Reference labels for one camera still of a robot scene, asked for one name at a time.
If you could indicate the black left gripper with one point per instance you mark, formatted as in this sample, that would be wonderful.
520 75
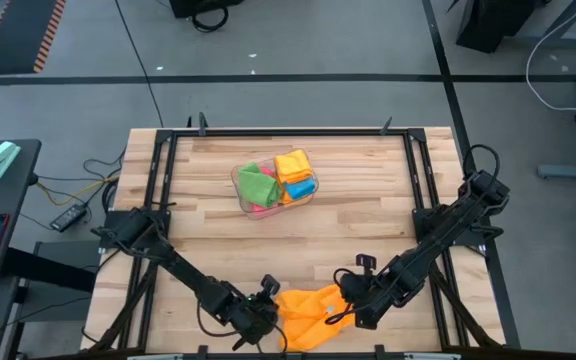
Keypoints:
258 315

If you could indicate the black power adapter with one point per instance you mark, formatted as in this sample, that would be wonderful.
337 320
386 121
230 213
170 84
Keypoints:
68 217

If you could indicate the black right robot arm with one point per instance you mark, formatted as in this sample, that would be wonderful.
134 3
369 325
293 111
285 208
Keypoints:
443 235

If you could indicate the green microfiber towel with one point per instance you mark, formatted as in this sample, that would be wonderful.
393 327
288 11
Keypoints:
258 185

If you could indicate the black desk base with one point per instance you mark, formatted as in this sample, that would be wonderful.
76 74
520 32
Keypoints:
488 22

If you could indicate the black metal table frame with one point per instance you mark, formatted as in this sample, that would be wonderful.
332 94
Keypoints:
288 132

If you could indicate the black side desk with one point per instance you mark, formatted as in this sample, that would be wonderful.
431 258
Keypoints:
3 200

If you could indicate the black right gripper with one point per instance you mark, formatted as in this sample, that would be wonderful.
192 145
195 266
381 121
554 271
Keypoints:
368 295

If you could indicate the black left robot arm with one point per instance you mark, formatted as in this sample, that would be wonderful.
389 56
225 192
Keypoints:
188 275

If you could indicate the clear plastic bin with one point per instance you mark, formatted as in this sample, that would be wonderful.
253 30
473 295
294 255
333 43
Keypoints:
258 212

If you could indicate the black floor mat orange edge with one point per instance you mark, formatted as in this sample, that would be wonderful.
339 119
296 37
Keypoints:
18 35

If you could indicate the grey desk foot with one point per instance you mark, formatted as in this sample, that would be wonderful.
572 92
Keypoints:
573 171

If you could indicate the blue microfiber towel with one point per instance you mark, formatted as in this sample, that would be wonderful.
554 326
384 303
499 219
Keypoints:
299 188

